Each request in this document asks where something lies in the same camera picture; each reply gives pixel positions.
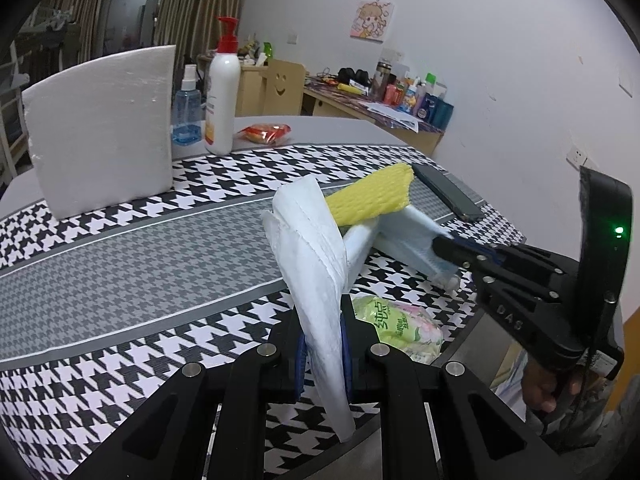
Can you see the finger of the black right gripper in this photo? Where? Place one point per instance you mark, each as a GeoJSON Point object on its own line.
{"type": "Point", "coordinates": [468, 254]}

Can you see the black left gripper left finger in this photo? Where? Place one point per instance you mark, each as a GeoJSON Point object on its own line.
{"type": "Point", "coordinates": [296, 354]}

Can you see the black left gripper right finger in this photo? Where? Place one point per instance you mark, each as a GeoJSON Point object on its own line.
{"type": "Point", "coordinates": [357, 339]}

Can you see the yellow foam net sleeve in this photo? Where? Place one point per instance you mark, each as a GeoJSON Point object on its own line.
{"type": "Point", "coordinates": [383, 192]}

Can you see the white tissue sheet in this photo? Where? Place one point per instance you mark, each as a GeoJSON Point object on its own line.
{"type": "Point", "coordinates": [311, 256]}

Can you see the right hand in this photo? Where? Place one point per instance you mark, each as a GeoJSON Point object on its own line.
{"type": "Point", "coordinates": [543, 391]}

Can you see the black smartphone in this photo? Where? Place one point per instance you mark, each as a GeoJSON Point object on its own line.
{"type": "Point", "coordinates": [449, 193]}

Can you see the green tissue pack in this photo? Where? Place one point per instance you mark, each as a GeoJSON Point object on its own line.
{"type": "Point", "coordinates": [405, 327]}

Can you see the dark blue bottle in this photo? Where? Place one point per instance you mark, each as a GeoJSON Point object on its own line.
{"type": "Point", "coordinates": [442, 115]}

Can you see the white papers on desk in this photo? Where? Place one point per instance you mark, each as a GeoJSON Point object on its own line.
{"type": "Point", "coordinates": [406, 120]}

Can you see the houndstooth table runner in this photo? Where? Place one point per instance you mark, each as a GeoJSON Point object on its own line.
{"type": "Point", "coordinates": [98, 310]}

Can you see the red snack packet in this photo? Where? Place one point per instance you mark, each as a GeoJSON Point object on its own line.
{"type": "Point", "coordinates": [265, 134]}

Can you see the black headphones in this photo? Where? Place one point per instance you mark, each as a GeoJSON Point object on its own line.
{"type": "Point", "coordinates": [347, 75]}

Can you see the blue spray bottle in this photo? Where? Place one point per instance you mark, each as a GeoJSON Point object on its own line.
{"type": "Point", "coordinates": [187, 111]}

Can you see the far wooden desk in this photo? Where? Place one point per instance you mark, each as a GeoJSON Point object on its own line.
{"type": "Point", "coordinates": [252, 86]}

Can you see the anime girl poster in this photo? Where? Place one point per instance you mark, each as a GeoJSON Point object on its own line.
{"type": "Point", "coordinates": [372, 19]}

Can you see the wooden smiley chair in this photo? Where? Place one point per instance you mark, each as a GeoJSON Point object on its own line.
{"type": "Point", "coordinates": [285, 84]}

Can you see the white lotion pump bottle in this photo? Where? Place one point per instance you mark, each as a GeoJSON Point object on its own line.
{"type": "Point", "coordinates": [224, 79]}

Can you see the white styrofoam box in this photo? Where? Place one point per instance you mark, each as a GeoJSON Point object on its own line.
{"type": "Point", "coordinates": [99, 132]}

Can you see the brown right curtain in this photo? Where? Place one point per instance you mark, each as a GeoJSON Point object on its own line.
{"type": "Point", "coordinates": [191, 26]}

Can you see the brown curtain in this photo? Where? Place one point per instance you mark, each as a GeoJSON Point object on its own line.
{"type": "Point", "coordinates": [191, 26]}
{"type": "Point", "coordinates": [75, 15]}

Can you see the glass balcony door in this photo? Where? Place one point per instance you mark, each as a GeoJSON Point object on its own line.
{"type": "Point", "coordinates": [128, 25]}

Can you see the brown left curtain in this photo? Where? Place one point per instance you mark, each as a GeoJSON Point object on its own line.
{"type": "Point", "coordinates": [75, 15]}

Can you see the wall power socket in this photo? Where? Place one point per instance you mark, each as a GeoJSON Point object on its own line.
{"type": "Point", "coordinates": [576, 157]}

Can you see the wooden desk near wall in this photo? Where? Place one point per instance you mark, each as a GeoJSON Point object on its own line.
{"type": "Point", "coordinates": [321, 99]}

